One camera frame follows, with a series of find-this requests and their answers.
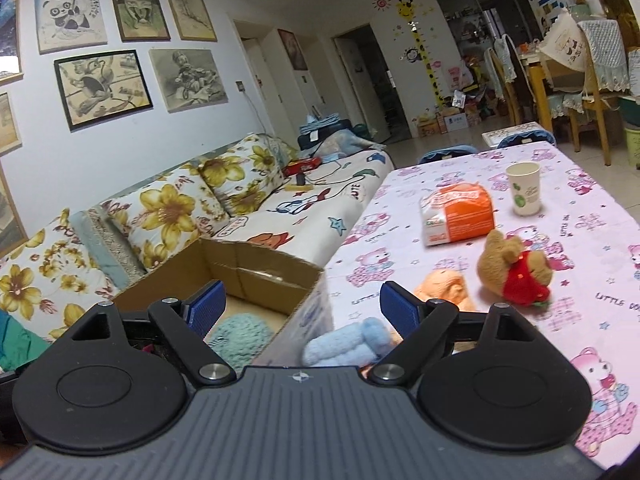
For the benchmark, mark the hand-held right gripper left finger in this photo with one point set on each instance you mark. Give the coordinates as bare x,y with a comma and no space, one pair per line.
207,305

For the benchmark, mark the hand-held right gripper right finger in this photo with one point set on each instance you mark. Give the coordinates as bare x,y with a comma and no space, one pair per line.
397,305

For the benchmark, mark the teal fleece hat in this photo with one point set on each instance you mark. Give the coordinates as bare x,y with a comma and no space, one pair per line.
240,337

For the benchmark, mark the cardboard box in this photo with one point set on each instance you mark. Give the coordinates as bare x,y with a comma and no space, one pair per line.
260,260

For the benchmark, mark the light blue plush toy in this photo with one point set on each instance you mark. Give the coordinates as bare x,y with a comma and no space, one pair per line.
335,345

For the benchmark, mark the brown teddy bear red shirt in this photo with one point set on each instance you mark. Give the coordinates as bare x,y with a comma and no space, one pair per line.
500,260

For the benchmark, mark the yellow floral sofa cushion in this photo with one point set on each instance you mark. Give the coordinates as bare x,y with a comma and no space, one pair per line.
45,280
165,210
240,175

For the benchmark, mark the orange white tissue pack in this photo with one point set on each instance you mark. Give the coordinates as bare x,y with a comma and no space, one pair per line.
465,215

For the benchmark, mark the grey lace cushion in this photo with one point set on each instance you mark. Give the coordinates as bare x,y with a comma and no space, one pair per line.
107,250

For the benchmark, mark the sofa with cartoon cover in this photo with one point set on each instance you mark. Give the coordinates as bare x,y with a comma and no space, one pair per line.
300,210

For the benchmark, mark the blue cushioned stool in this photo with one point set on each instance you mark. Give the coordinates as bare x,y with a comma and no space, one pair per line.
445,152
527,139

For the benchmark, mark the white paper cup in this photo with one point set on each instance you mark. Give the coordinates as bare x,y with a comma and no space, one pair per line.
525,190

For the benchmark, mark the pile of blue clothes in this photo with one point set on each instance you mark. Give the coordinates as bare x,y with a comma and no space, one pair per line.
340,140

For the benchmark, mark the pink printed tablecloth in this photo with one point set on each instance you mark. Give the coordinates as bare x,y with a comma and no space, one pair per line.
575,240

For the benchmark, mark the green cloth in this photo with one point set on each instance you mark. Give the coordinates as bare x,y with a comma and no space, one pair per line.
20,345

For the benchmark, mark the pencil sketch of child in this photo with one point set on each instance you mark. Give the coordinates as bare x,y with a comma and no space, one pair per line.
187,80

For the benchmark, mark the white plastic bag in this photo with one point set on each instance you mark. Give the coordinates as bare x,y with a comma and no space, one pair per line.
459,75

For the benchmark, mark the black framed monkey drawing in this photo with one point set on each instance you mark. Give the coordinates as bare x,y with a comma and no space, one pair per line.
100,90

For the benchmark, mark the wooden dining table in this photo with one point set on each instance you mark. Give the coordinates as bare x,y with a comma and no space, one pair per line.
537,85

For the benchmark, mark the giraffe height chart sticker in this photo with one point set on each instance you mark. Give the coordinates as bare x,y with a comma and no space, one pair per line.
415,40

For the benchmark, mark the framed portrait picture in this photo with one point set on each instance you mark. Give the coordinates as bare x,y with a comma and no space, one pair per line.
292,50

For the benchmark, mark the green waste bin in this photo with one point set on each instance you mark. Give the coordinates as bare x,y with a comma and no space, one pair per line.
632,147

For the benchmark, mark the tree sketch picture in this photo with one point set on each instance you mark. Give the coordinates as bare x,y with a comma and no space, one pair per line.
190,12

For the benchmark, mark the green face picture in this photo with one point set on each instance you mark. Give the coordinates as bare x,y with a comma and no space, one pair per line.
139,10

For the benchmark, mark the cream cloth bag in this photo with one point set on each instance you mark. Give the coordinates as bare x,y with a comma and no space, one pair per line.
565,40

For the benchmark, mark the panda drawing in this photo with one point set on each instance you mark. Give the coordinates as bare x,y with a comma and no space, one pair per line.
70,12

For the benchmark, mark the wooden chair with lace cover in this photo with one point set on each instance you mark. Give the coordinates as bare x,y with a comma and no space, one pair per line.
605,55

